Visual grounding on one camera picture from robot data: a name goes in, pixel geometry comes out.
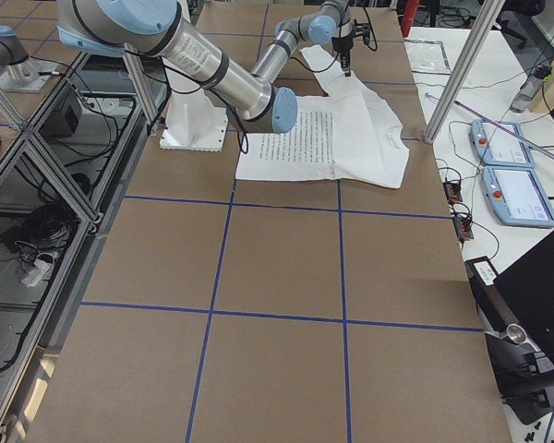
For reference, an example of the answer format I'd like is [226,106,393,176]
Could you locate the red cylinder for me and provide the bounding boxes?
[401,0,420,38]

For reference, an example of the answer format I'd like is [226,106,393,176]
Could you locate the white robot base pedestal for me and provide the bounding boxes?
[160,66,228,152]

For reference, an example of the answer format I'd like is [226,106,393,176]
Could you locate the upper blue teach pendant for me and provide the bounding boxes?
[469,119,536,169]

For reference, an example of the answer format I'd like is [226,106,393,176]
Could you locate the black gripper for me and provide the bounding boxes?
[331,34,354,77]

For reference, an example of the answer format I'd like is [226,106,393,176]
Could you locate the upper small circuit board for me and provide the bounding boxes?
[442,180,464,205]

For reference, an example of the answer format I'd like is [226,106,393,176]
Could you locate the metal reacher grabber tool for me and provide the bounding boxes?
[452,101,554,188]

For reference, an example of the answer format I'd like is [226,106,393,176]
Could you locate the white printed t-shirt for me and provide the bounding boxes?
[235,45,409,189]

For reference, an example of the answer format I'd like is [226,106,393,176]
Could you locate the aluminium frame post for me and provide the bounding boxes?
[424,0,505,144]

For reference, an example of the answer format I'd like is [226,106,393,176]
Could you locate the clear water bottle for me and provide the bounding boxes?
[510,65,552,114]

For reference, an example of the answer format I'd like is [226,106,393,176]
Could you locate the black laptop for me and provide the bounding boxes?
[494,230,554,363]

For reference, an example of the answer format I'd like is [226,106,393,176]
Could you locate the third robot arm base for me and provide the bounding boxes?
[0,25,59,92]

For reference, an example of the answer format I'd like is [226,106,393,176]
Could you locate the small circuit board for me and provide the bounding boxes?
[452,212,474,243]
[442,180,464,205]

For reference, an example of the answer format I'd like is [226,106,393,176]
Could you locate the black power adapter box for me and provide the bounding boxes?
[40,95,81,138]

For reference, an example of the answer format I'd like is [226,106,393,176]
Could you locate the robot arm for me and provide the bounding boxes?
[56,1,298,134]
[251,1,355,82]

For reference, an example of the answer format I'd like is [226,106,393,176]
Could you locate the aluminium frame rack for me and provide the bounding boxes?
[0,44,169,442]

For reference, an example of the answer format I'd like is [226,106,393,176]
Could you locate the blue teach pendant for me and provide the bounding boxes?
[469,119,536,169]
[482,166,554,228]

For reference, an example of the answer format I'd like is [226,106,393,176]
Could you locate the lower blue teach pendant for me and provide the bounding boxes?
[482,166,554,228]

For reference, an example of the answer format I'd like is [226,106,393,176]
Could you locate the lower small circuit board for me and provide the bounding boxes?
[452,212,474,243]

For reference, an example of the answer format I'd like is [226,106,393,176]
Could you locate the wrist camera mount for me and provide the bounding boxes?
[350,20,372,46]

